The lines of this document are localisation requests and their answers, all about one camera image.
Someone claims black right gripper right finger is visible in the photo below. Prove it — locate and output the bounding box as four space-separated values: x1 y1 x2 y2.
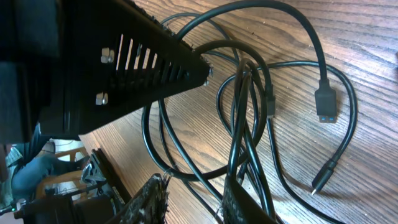
222 177 276 224

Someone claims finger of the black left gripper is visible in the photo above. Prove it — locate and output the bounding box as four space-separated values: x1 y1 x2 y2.
39 0 210 137

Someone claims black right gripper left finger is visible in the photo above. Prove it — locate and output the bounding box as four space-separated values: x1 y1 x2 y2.
106 173 170 224

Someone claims black USB cable gray plug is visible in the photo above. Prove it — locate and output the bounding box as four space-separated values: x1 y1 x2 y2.
159 55 358 223

